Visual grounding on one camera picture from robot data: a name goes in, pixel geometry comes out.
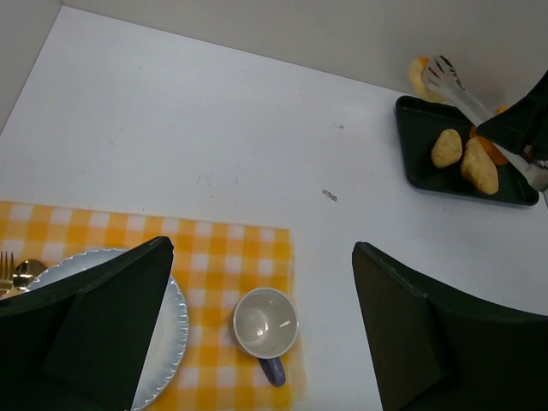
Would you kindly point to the black tray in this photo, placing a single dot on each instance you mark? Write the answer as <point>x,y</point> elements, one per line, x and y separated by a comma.
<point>419,125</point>

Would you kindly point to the yellow checkered cloth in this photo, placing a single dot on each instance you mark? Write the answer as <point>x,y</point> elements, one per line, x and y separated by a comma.
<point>215,264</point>

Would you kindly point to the ring donut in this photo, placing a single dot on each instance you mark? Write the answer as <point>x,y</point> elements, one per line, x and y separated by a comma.
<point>415,71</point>

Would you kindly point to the oval bread roll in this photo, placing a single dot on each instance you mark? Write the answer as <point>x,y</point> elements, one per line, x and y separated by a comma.
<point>447,149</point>

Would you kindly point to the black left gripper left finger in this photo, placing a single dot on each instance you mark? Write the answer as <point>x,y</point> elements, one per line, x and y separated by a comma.
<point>81,343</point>

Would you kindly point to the metal tongs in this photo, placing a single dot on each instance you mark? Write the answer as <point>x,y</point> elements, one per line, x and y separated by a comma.
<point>443,78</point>

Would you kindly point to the tall orange sugared bread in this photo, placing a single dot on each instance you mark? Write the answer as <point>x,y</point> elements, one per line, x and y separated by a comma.
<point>494,154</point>

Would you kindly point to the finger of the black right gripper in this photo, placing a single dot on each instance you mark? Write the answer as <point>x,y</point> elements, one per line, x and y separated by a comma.
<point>522,128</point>

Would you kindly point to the purple white mug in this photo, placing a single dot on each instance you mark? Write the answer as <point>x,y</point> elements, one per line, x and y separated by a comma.
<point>265,325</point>

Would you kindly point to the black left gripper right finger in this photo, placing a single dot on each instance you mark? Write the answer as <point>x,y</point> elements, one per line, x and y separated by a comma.
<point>435,347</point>

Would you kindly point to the pointed bread roll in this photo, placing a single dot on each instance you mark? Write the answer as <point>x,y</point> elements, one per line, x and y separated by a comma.
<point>478,168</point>

